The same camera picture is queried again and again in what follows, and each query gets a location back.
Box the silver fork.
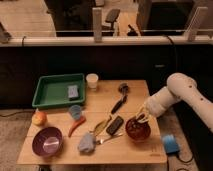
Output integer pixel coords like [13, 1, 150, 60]
[96, 133, 123, 145]

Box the black office chair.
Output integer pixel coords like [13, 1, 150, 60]
[102, 9, 120, 30]

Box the green plastic tray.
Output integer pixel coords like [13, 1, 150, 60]
[32, 73, 86, 109]

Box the red chili pepper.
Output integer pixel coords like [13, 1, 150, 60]
[68, 116, 86, 137]

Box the blue plastic cup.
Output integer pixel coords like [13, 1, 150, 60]
[69, 105, 82, 120]

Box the blue sponge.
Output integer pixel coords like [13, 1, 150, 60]
[68, 85, 79, 99]

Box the red apple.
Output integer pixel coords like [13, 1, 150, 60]
[32, 111, 47, 126]

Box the black rectangular block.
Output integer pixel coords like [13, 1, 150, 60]
[106, 116, 124, 135]

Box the dark red grape bunch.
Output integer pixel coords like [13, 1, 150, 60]
[129, 118, 149, 137]

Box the purple bowl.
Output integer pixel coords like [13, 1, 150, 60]
[32, 127, 63, 157]

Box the red bowl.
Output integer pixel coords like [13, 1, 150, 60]
[125, 118, 151, 142]

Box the blue tape roll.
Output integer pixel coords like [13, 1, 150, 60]
[162, 135, 179, 154]

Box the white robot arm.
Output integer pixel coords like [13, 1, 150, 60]
[136, 73, 213, 133]

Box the blue crumpled cloth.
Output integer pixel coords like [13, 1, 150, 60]
[78, 133, 96, 153]

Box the white paper cup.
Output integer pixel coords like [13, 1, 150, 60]
[86, 73, 99, 89]

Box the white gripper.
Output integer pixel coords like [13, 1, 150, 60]
[136, 95, 166, 123]

